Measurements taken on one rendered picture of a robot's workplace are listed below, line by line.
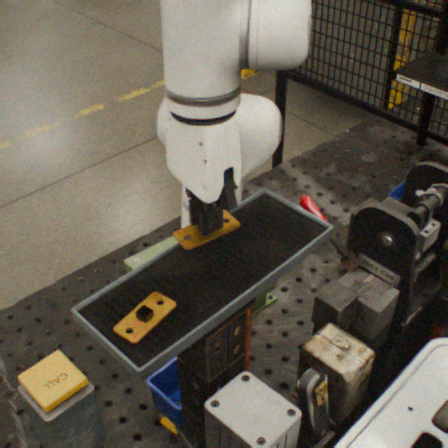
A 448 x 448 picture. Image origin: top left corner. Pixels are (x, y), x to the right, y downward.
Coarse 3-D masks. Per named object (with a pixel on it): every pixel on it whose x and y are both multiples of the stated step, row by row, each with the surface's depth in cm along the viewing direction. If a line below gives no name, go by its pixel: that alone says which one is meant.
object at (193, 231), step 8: (224, 216) 80; (232, 216) 80; (224, 224) 79; (232, 224) 79; (176, 232) 78; (184, 232) 78; (192, 232) 78; (216, 232) 78; (224, 232) 78; (184, 240) 77; (192, 240) 77; (200, 240) 77; (208, 240) 77
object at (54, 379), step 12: (48, 360) 68; (60, 360) 68; (24, 372) 67; (36, 372) 67; (48, 372) 67; (60, 372) 67; (72, 372) 67; (24, 384) 66; (36, 384) 65; (48, 384) 66; (60, 384) 66; (72, 384) 66; (84, 384) 67; (36, 396) 64; (48, 396) 64; (60, 396) 64; (48, 408) 64
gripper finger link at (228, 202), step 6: (228, 168) 68; (228, 174) 69; (228, 180) 69; (228, 186) 69; (222, 192) 70; (228, 192) 69; (234, 192) 70; (222, 198) 70; (228, 198) 69; (234, 198) 70; (222, 204) 71; (228, 204) 69; (234, 204) 70; (228, 210) 70
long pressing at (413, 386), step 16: (432, 352) 89; (416, 368) 86; (432, 368) 87; (400, 384) 84; (416, 384) 84; (432, 384) 84; (384, 400) 82; (400, 400) 82; (416, 400) 82; (432, 400) 82; (368, 416) 80; (384, 416) 80; (400, 416) 80; (416, 416) 80; (432, 416) 80; (352, 432) 78; (368, 432) 78; (384, 432) 78; (400, 432) 78; (416, 432) 78; (432, 432) 78
